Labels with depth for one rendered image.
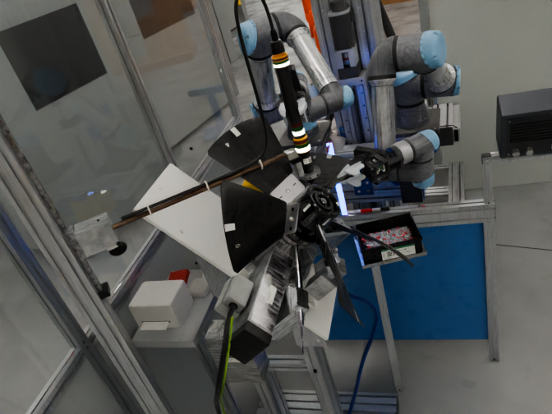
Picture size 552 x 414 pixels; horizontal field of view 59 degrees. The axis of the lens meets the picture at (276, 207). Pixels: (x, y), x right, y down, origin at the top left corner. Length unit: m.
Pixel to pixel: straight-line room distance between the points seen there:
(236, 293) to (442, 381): 1.38
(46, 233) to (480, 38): 2.58
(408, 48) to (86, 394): 1.47
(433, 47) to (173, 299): 1.15
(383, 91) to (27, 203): 1.12
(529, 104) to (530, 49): 1.53
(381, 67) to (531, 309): 1.54
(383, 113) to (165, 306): 0.97
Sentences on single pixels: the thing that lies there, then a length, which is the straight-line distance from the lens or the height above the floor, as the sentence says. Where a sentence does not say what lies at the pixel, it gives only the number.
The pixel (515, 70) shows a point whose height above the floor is 0.80.
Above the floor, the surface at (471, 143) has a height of 0.35.
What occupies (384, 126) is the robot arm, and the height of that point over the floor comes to 1.24.
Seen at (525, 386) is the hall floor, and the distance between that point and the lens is 2.45.
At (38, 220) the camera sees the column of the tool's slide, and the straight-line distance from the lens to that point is 1.32.
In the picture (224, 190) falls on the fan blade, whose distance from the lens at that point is 1.18.
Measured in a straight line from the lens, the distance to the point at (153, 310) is 1.70.
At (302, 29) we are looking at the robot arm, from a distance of 1.88.
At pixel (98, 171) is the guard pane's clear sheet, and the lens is 1.76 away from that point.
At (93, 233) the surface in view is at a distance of 1.35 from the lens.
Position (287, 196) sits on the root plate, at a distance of 1.43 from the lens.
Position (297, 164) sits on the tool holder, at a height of 1.31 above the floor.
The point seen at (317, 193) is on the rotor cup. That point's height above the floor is 1.24.
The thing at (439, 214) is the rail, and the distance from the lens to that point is 1.94.
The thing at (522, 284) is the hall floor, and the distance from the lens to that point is 2.87.
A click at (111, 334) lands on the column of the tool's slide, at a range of 1.52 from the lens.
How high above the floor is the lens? 1.95
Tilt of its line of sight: 31 degrees down
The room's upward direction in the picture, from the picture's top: 17 degrees counter-clockwise
